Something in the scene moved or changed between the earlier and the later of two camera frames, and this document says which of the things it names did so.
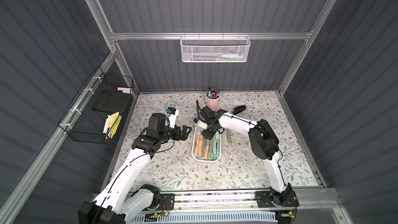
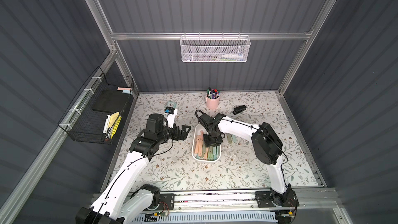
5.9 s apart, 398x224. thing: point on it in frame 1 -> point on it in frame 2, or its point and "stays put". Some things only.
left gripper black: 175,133 stays put
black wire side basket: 93,116 stays put
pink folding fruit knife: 199,145 stays put
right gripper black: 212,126 -> 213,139
